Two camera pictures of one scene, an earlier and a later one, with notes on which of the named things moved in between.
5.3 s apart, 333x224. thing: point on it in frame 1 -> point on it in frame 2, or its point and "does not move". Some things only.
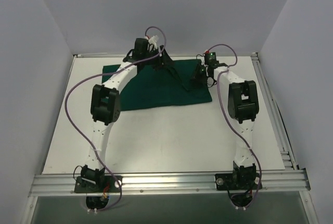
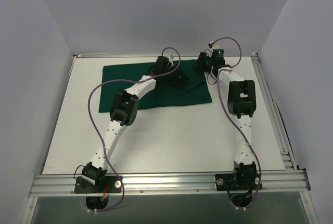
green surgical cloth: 165,83 does not move
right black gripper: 200,72 -> 201,62
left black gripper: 166,59 -> 176,75
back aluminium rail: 175,56 does not move
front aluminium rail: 63,184 does not move
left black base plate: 98,184 does not move
